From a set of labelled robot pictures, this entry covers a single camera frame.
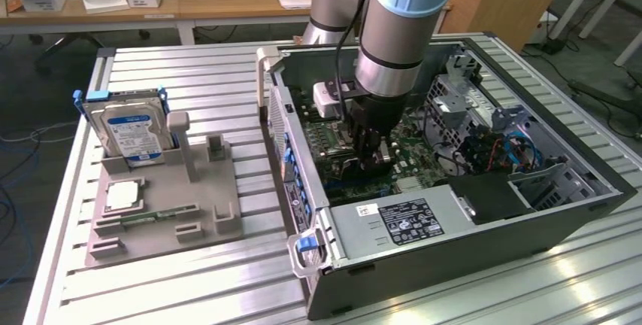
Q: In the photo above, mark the wooden cabinet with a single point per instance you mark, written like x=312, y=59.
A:
x=503, y=1

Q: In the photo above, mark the blue case latch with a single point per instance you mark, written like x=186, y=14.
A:
x=306, y=245

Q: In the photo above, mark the grey power supply unit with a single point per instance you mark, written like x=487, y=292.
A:
x=361, y=234

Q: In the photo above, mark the black power adapter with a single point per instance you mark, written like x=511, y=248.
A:
x=553, y=46

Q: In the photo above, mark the grey plastic parts rack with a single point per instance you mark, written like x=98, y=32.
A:
x=166, y=189

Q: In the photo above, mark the silver chipset heatsink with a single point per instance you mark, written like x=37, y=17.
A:
x=415, y=185

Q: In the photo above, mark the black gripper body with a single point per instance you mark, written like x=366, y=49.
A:
x=384, y=112

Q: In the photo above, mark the white table frame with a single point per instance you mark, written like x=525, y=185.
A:
x=595, y=1

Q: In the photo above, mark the green motherboard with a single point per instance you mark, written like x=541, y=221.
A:
x=417, y=159

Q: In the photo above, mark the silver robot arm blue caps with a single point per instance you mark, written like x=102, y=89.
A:
x=397, y=39

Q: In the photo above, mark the open grey PC case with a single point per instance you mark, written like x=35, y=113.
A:
x=452, y=265

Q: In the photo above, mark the wooden desk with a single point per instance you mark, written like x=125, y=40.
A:
x=226, y=1

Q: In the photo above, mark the perforated metal disk bay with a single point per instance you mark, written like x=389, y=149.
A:
x=452, y=114

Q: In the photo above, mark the black chair base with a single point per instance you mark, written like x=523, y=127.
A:
x=53, y=51

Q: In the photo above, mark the silver CPU chip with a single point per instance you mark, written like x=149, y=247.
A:
x=124, y=195

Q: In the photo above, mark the black floor stand base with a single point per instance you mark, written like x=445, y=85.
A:
x=612, y=92

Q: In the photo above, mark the CPU socket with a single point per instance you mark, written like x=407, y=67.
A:
x=344, y=135

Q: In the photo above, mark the green RAM stick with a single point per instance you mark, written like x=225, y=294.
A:
x=156, y=215

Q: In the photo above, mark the hard disk in blue caddy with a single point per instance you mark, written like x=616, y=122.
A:
x=130, y=133

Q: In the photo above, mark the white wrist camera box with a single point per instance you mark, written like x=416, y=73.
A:
x=326, y=103

